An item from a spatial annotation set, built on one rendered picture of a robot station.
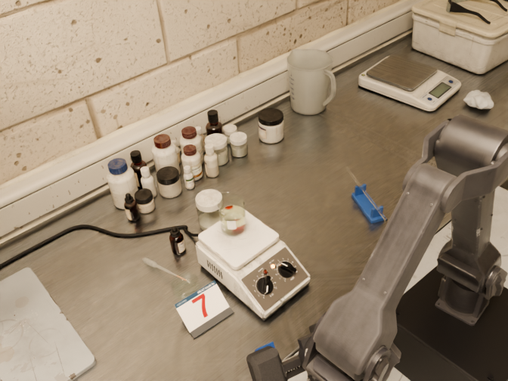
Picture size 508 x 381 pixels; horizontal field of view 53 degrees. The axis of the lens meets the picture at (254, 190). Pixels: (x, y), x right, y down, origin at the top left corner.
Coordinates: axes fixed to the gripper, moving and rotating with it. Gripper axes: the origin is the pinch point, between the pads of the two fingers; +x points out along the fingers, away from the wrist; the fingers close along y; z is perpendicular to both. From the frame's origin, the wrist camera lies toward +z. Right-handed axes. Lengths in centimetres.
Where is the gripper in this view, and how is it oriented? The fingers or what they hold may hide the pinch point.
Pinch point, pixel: (297, 344)
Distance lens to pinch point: 77.2
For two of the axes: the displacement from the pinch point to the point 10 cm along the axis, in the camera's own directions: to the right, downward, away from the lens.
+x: -3.8, 0.9, 9.2
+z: 2.8, 9.6, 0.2
